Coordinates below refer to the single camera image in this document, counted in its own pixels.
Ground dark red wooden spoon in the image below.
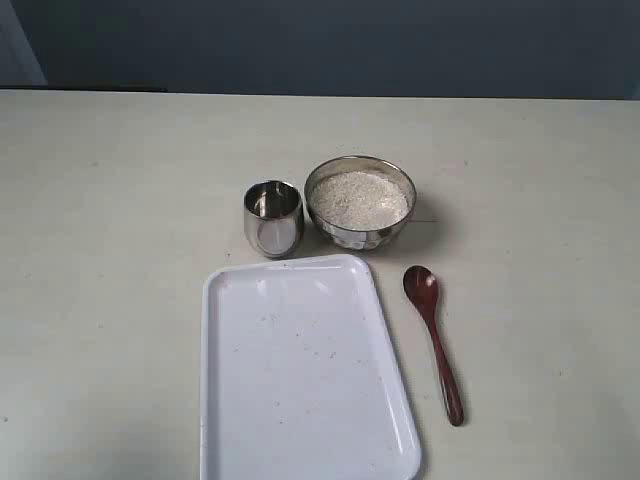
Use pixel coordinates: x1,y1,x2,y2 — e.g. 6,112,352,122
403,265,465,427

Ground steel bowl with rice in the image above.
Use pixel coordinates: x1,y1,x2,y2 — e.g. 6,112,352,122
304,155,417,251

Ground small steel cup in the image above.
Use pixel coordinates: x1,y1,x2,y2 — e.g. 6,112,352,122
243,180,305,259

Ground white plastic tray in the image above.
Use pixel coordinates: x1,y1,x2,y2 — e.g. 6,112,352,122
199,254,422,479

